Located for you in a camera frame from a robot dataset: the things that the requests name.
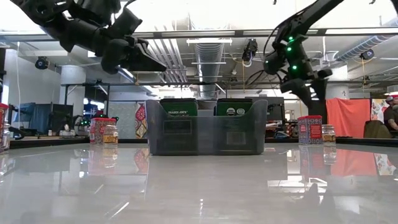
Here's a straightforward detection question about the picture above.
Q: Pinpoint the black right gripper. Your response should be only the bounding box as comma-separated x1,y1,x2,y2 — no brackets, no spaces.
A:
279,68,333,109

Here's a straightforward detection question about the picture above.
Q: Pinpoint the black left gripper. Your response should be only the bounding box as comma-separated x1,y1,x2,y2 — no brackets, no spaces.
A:
99,36,168,75

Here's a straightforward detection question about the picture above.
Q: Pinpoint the glass spice jar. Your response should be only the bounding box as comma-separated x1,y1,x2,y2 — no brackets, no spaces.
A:
322,124,337,146
2,123,12,152
103,124,119,146

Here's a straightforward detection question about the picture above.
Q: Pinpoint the green black pepper spice tin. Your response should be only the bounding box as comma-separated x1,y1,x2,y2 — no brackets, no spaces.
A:
215,98,254,156
159,98,199,156

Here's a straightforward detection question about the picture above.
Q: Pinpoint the red patterned spice tin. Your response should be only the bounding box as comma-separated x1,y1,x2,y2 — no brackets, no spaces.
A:
0,103,9,153
89,117,117,146
297,114,323,146

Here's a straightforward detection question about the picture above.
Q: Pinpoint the black cloth panel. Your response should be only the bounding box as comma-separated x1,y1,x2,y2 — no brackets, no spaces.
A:
307,98,327,125

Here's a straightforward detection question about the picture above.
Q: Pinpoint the orange cloth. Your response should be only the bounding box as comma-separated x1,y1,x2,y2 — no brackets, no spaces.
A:
325,98,371,138

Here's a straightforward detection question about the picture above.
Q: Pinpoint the colourful patterned cloth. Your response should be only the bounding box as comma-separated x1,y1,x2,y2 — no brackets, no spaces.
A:
134,102,149,140

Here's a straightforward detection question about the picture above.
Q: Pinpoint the colourful cartoon poster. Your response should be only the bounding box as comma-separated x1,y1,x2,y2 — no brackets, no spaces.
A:
371,98,389,124

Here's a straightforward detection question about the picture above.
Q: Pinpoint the white ceiling light strip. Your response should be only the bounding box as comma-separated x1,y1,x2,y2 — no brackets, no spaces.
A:
186,38,233,46

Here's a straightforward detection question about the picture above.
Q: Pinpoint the dark office chair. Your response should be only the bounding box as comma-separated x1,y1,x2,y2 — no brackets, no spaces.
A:
363,119,393,139

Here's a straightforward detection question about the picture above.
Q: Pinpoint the person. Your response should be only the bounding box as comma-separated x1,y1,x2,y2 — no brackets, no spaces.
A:
382,95,398,131

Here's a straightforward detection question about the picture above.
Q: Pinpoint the dark grey translucent bin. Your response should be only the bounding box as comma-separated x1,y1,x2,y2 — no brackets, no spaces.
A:
145,98,269,156

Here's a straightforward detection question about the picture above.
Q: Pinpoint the blue partition screen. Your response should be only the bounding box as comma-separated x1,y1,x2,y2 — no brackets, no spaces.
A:
19,102,53,132

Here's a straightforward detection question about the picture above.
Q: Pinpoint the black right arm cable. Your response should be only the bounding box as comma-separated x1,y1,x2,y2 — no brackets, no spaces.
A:
245,68,280,86

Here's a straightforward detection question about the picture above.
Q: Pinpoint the ribbed silver air duct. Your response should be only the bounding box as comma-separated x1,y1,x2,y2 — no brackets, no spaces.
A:
194,42,225,97

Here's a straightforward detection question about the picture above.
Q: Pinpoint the black hanging camera device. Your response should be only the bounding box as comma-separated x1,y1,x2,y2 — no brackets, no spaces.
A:
241,39,259,68

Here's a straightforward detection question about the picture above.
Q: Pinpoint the black overhead frame bar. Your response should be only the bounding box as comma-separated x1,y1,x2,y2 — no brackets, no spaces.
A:
132,28,398,40

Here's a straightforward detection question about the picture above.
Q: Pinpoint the black metal table frame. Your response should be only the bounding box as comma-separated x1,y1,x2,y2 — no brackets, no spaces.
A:
9,136,398,149

